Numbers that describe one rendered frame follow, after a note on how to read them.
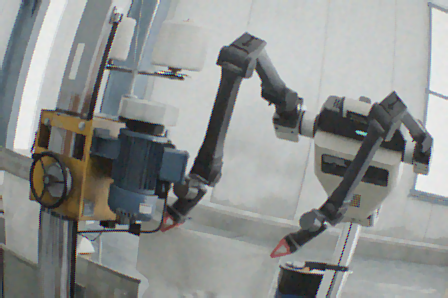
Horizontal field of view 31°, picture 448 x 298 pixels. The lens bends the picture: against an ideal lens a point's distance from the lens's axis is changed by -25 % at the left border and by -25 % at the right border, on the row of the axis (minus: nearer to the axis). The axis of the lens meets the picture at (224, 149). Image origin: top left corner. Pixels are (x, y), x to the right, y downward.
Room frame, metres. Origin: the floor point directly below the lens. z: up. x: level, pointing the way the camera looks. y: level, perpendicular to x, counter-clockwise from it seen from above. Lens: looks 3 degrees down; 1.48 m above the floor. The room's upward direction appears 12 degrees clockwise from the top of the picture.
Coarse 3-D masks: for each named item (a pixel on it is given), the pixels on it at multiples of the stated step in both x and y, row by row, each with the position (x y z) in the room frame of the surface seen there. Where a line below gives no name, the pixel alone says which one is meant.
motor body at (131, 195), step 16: (128, 128) 2.91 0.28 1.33; (128, 144) 2.80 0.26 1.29; (144, 144) 2.80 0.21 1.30; (160, 144) 2.83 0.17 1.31; (128, 160) 2.81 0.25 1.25; (144, 160) 2.80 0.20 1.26; (112, 176) 2.83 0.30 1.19; (128, 176) 2.80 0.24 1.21; (144, 176) 2.81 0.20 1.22; (112, 192) 2.82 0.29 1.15; (128, 192) 2.79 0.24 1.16; (144, 192) 2.82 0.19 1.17; (112, 208) 2.82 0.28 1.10; (128, 208) 2.79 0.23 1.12; (144, 208) 2.81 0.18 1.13
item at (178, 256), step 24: (144, 240) 3.20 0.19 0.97; (168, 240) 3.18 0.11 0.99; (192, 240) 3.12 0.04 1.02; (216, 240) 3.08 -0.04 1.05; (144, 264) 3.20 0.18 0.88; (168, 264) 3.17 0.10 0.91; (192, 264) 3.11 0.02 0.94; (216, 264) 3.08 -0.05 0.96; (240, 264) 3.08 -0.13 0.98; (264, 264) 3.08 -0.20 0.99; (168, 288) 3.12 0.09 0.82; (192, 288) 3.10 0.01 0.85; (216, 288) 3.08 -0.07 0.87; (240, 288) 3.08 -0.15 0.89; (264, 288) 3.07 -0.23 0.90
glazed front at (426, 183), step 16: (432, 16) 10.73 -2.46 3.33; (432, 32) 10.73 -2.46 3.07; (432, 48) 10.73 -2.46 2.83; (432, 64) 10.73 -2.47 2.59; (432, 80) 10.72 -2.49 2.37; (432, 96) 10.72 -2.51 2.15; (432, 112) 10.71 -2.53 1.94; (432, 128) 10.70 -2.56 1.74; (432, 160) 10.67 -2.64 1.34; (432, 176) 10.65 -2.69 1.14; (432, 192) 10.63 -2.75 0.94
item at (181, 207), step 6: (180, 198) 3.15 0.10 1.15; (168, 204) 3.14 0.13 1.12; (174, 204) 3.15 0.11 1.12; (180, 204) 3.14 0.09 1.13; (186, 204) 3.14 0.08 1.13; (192, 204) 3.14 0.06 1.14; (174, 210) 3.13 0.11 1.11; (180, 210) 3.14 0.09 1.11; (186, 210) 3.14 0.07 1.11; (180, 216) 3.12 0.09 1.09; (186, 216) 3.16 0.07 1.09
